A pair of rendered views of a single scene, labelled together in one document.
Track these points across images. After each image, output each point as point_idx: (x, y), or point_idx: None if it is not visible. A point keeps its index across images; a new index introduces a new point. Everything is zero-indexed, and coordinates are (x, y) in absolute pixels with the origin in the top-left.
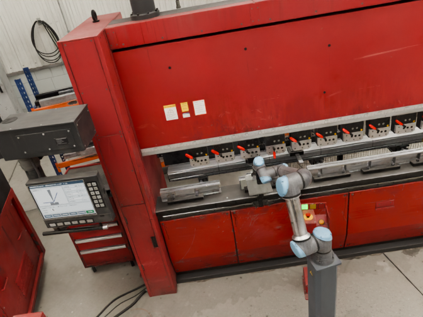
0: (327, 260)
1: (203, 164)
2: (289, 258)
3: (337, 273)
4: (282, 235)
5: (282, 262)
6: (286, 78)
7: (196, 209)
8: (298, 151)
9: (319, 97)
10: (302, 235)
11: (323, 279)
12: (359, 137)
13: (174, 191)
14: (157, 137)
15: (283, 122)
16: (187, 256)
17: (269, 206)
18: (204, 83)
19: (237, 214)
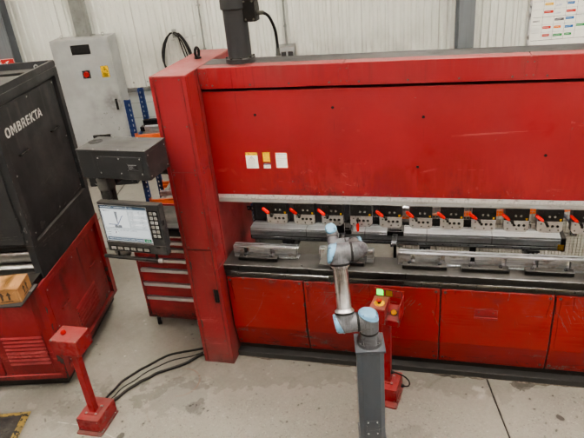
0: (368, 344)
1: (280, 222)
2: None
3: (383, 365)
4: None
5: None
6: (374, 145)
7: (266, 271)
8: (397, 231)
9: (411, 171)
10: (343, 308)
11: (365, 366)
12: (459, 226)
13: (248, 247)
14: (235, 183)
15: (370, 192)
16: (253, 324)
17: None
18: (288, 136)
19: (310, 287)
